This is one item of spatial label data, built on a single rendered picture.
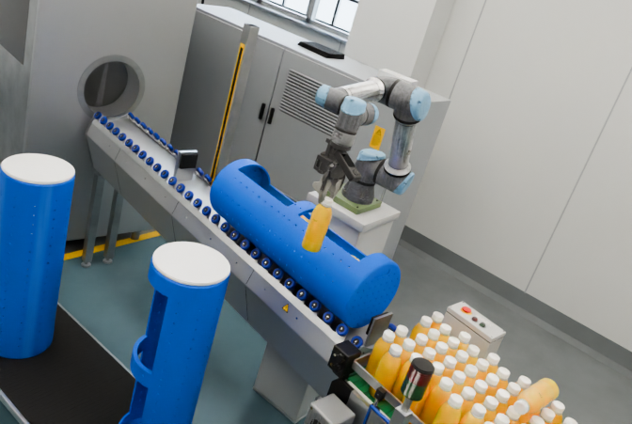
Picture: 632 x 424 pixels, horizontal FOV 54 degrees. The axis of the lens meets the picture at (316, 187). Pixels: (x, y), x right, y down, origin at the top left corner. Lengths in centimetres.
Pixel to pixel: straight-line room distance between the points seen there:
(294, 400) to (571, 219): 258
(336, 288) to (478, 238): 306
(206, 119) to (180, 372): 287
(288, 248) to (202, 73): 279
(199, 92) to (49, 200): 247
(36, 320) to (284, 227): 123
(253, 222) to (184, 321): 50
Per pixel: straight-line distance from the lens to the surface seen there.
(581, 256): 491
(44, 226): 275
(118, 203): 388
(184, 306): 219
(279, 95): 438
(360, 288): 216
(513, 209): 498
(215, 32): 481
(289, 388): 320
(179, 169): 308
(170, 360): 234
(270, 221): 241
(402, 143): 252
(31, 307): 297
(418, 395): 174
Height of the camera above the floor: 220
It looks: 22 degrees down
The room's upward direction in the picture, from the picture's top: 17 degrees clockwise
